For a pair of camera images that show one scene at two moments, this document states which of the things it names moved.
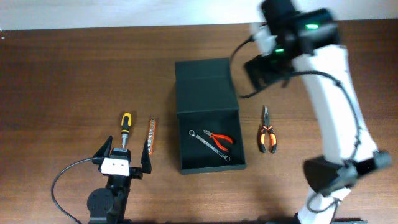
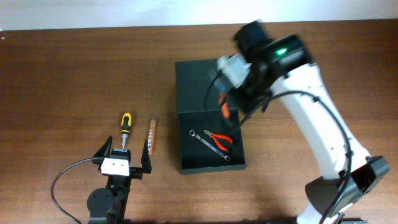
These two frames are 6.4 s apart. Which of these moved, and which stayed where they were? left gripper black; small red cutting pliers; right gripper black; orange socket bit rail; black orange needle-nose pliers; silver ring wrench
Moved: black orange needle-nose pliers; right gripper black
Stayed: small red cutting pliers; orange socket bit rail; silver ring wrench; left gripper black
